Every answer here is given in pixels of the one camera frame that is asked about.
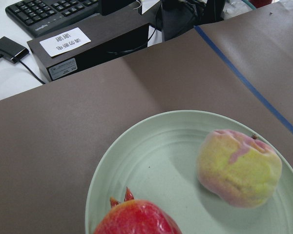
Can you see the red pomegranate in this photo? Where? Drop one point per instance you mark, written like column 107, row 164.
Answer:
column 136, row 216

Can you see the peach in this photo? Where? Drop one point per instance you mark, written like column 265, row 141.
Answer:
column 241, row 170

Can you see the green plate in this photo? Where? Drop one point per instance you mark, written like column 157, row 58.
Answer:
column 156, row 160

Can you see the black computer box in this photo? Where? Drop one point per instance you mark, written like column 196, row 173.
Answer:
column 82, row 46

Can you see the black keyboard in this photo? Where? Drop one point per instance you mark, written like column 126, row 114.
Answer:
column 39, row 17

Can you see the small black adapter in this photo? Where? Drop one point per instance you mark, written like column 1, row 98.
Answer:
column 11, row 50

